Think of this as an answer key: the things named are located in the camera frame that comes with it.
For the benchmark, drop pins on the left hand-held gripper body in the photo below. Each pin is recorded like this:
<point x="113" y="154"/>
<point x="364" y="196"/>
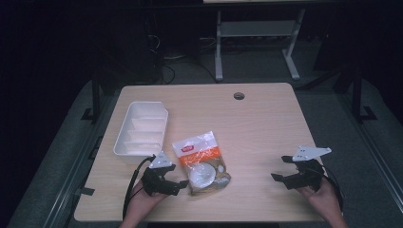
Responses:
<point x="156" y="183"/>

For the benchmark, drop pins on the orange white snack packet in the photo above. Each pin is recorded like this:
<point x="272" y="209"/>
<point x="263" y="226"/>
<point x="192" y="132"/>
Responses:
<point x="199" y="158"/>

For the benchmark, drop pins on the grey metal rail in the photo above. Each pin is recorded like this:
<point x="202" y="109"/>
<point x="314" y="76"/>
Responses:
<point x="374" y="148"/>
<point x="79" y="164"/>

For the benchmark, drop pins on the black metal stand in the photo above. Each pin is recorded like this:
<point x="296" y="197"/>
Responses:
<point x="357" y="95"/>
<point x="95" y="101"/>

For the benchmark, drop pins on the white metal desk frame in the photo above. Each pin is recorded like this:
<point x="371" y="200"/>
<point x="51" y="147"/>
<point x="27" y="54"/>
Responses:
<point x="256" y="28"/>

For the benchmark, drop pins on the person's left hand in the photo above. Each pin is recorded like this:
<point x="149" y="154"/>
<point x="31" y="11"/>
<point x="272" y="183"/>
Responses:
<point x="142" y="201"/>

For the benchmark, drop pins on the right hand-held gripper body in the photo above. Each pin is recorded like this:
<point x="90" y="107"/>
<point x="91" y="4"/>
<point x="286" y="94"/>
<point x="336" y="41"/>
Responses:
<point x="305" y="177"/>

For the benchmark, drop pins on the person's right hand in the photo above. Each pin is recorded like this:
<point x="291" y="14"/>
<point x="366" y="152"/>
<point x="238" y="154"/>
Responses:
<point x="326" y="201"/>

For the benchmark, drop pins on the white divided plastic tray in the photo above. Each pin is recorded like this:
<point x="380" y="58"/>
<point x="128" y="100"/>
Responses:
<point x="142" y="129"/>

